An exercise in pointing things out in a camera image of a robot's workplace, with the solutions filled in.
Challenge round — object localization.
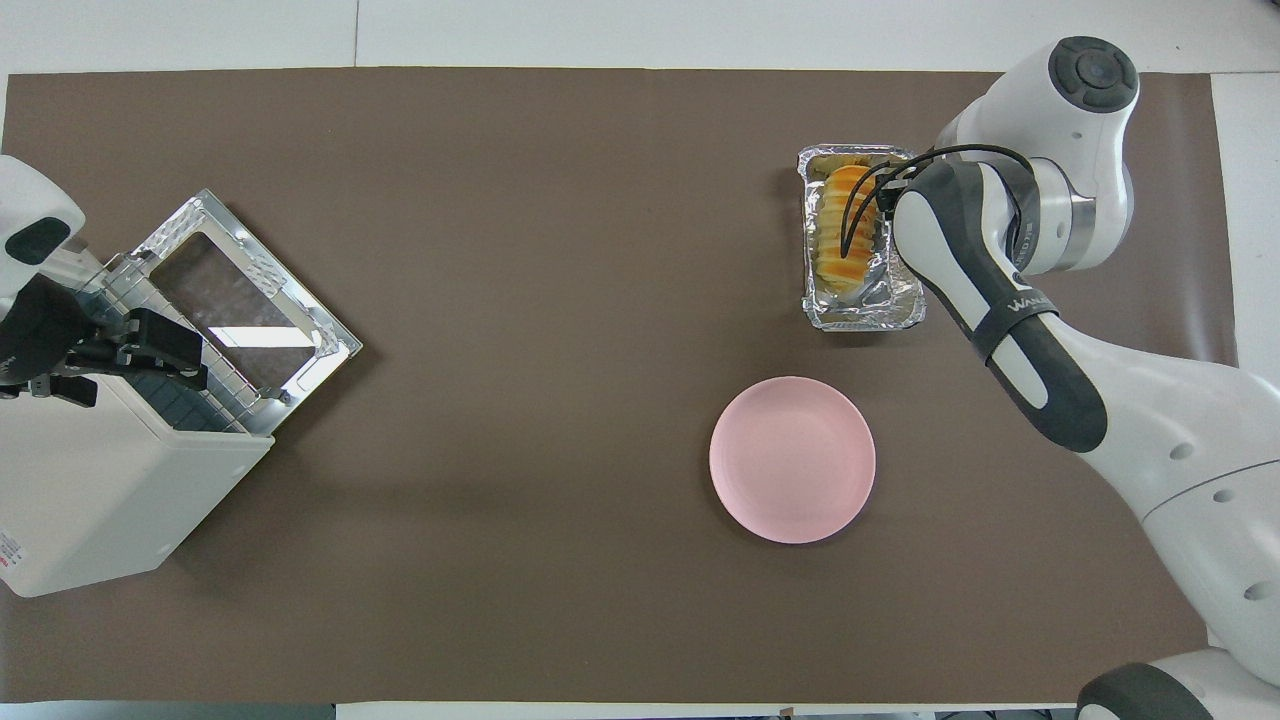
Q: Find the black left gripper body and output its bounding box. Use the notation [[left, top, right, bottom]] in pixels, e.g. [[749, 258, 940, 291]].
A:
[[0, 275, 126, 391]]

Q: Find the golden ridged bread loaf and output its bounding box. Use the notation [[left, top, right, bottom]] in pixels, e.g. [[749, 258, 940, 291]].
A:
[[812, 163, 891, 293]]

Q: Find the aluminium foil tray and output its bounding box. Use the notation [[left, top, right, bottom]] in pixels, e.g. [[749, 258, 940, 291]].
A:
[[797, 143, 928, 333]]

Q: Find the glass oven door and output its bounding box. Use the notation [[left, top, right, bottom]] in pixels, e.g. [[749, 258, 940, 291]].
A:
[[130, 188, 364, 436]]

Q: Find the cream toaster oven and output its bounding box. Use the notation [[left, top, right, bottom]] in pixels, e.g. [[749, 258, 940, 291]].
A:
[[0, 250, 276, 599]]

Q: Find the pink round plate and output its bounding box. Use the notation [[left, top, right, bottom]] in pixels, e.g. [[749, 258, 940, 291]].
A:
[[709, 376, 878, 545]]

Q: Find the brown table mat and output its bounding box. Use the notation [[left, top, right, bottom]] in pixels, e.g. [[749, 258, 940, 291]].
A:
[[0, 68, 1276, 706]]

